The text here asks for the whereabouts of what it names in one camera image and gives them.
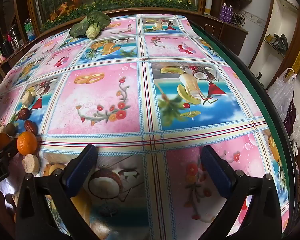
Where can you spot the green label plastic bottle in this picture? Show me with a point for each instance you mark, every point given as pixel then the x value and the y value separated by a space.
pixel 29 30

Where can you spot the red date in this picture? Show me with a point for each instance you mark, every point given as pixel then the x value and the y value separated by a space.
pixel 31 127
pixel 23 113

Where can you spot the printed pink blue tablecloth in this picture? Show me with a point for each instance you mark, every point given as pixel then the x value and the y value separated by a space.
pixel 102 92

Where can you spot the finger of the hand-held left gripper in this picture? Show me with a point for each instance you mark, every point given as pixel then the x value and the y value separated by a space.
pixel 7 152

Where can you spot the orange mandarin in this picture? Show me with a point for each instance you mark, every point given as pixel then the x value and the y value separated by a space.
pixel 26 143
pixel 3 141

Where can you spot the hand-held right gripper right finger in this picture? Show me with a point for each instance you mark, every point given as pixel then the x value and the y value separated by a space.
pixel 215 172

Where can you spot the black kettle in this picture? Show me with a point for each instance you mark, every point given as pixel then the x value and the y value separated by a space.
pixel 5 48

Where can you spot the steel thermos flask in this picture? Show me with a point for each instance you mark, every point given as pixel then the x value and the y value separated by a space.
pixel 13 36

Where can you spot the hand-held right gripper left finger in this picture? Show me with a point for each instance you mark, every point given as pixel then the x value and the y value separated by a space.
pixel 81 172

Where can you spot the brown kiwi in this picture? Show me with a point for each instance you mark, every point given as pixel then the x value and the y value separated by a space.
pixel 10 128

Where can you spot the dark purple cloth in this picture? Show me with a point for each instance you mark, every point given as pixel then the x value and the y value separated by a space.
pixel 290 115

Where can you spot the green bok choy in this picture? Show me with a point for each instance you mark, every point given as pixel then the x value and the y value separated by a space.
pixel 90 25

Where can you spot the purple bottle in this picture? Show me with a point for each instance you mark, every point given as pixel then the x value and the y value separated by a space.
pixel 230 12
pixel 223 11

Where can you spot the white plastic bag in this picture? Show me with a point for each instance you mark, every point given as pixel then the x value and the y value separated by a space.
pixel 282 92

